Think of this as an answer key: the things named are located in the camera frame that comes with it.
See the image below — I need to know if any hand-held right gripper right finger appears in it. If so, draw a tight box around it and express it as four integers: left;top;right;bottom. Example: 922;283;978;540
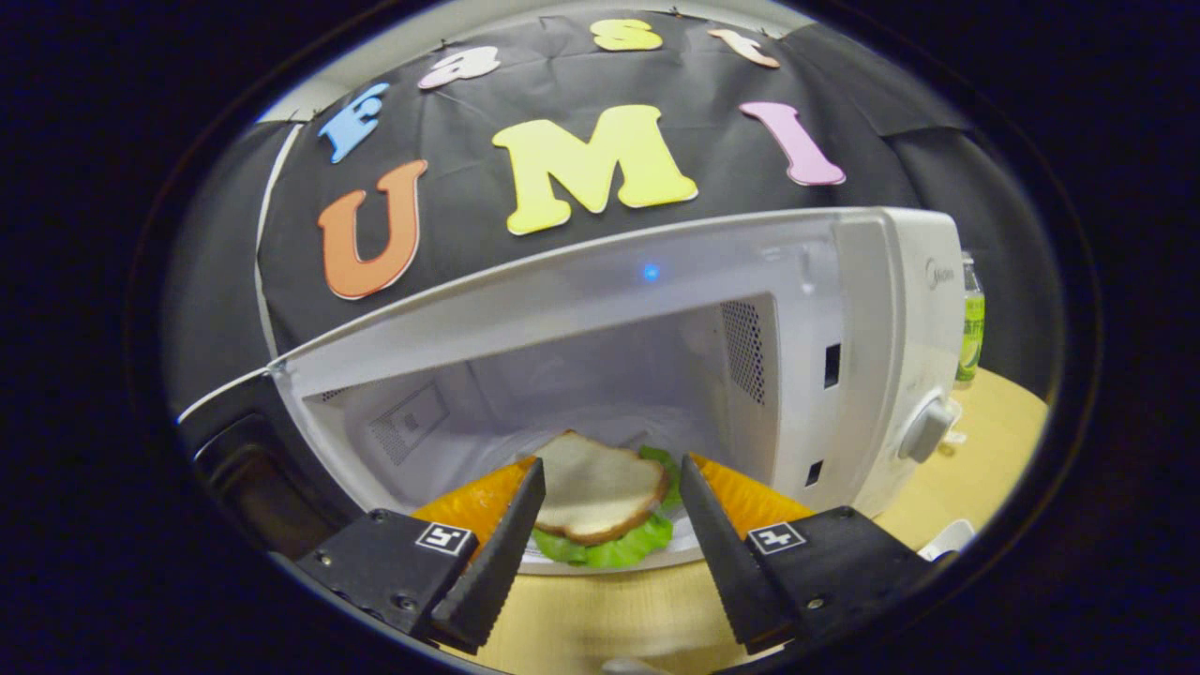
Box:
679;454;938;655

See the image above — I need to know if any white microwave oven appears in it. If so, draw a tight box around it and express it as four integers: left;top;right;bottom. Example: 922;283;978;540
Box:
176;206;967;575

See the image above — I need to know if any green label drink bottle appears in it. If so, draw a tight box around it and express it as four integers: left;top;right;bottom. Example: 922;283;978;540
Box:
954;250;987;385

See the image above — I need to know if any bread and lettuce sandwich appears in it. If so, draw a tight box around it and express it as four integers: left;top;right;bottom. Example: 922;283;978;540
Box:
530;429;676;569

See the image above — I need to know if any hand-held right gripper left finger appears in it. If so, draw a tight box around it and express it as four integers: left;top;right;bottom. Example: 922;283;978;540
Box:
295;457;548;655

